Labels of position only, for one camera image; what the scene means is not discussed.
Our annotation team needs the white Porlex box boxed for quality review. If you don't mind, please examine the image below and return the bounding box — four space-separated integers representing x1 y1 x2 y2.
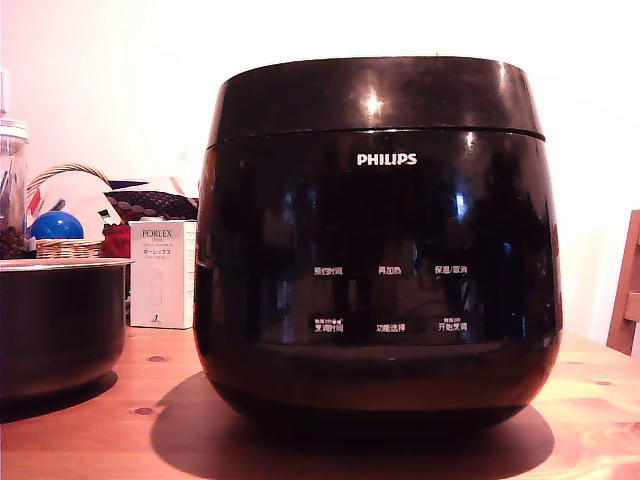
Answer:
129 219 198 330

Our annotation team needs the red fabric pouch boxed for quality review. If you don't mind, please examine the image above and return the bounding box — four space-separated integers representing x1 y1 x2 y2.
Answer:
99 223 133 259

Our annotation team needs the black inner cooking pot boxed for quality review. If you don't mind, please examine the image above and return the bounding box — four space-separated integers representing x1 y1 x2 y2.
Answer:
0 257 136 402

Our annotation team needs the black rice cooker lid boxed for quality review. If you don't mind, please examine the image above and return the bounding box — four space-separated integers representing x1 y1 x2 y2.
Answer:
215 55 546 147

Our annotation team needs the blue ball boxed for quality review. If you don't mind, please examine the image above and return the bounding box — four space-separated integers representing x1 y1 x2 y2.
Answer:
29 210 86 242

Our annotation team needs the woven wicker basket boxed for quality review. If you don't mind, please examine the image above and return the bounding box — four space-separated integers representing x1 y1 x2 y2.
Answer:
26 162 122 260

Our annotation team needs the clear glass jar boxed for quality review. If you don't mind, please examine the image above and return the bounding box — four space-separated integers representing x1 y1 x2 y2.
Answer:
0 118 30 261

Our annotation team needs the dark patterned pouch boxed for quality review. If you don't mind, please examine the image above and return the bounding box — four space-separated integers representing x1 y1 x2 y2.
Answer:
104 189 200 224

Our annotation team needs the wooden slat-back chair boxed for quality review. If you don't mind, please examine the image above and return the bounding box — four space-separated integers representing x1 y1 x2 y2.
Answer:
605 209 640 358

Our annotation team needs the white printed paper bag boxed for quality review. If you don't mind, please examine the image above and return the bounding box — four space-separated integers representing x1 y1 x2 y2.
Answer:
27 171 124 237

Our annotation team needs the black Philips rice cooker body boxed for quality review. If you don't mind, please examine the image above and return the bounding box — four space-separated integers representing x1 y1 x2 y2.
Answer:
193 128 564 442

